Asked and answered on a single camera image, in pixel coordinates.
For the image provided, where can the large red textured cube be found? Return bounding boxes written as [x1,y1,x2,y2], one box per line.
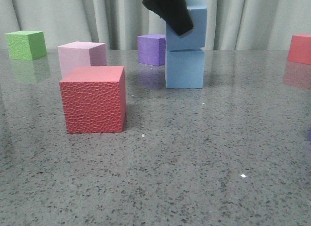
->
[59,66,126,133]

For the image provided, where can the grey-green curtain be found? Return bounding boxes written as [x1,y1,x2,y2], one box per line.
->
[0,0,311,50]

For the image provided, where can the pink foam cube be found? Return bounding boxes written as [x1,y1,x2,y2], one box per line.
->
[58,41,107,77]

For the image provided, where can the purple foam cube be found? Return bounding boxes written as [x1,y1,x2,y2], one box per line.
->
[137,34,166,66]

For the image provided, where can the light blue foam cube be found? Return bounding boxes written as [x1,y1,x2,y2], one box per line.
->
[165,49,205,89]

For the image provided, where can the green foam cube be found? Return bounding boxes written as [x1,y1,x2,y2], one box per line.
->
[5,31,47,60]

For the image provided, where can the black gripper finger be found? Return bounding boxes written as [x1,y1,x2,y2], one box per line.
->
[142,0,194,36]

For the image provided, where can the purple cube at edge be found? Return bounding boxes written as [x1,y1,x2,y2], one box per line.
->
[308,127,311,141]

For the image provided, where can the red cube at right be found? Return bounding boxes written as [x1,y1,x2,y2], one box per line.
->
[287,34,311,65]

